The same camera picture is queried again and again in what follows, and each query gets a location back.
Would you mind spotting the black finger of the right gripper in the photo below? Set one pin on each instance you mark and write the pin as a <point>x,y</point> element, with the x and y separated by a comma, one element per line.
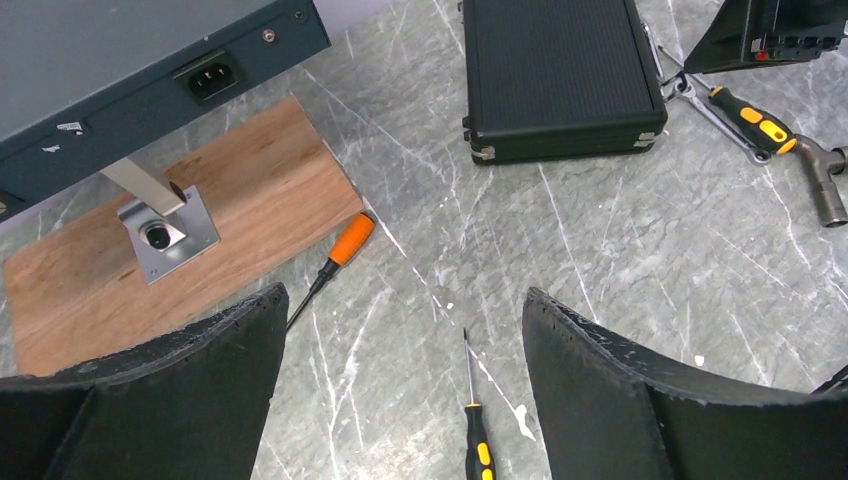
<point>725,46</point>

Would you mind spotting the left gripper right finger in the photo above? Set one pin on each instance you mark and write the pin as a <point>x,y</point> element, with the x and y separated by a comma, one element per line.
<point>610,408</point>

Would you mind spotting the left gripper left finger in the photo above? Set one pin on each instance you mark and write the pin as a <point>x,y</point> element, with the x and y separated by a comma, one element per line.
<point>190,404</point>

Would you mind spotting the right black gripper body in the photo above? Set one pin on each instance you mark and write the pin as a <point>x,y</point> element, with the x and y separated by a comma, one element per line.
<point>786,32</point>

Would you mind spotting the black poker chip case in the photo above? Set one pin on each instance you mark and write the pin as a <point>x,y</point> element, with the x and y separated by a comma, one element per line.
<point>552,80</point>

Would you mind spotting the silver wrench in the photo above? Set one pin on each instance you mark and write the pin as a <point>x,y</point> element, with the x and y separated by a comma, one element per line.
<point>682,86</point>

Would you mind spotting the grey metal T wrench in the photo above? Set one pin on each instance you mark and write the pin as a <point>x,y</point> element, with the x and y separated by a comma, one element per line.
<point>819,166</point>

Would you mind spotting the silver metal stand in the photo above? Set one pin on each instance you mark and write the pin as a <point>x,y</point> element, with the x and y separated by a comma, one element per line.
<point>168,225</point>

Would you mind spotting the wooden board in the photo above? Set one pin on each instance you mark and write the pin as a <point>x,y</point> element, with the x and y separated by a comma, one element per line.
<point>273,189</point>

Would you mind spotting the dark green rack server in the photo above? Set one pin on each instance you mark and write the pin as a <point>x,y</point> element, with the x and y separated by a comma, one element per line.
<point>87,83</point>

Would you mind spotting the yellow black handle tool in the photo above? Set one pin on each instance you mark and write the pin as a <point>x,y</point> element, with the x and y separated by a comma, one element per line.
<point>763,129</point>

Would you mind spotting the yellow black handle screwdriver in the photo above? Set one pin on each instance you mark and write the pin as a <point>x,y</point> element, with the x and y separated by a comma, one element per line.
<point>479,463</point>

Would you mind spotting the orange handle screwdriver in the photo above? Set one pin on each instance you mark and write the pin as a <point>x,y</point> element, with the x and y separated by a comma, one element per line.
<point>346,246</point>

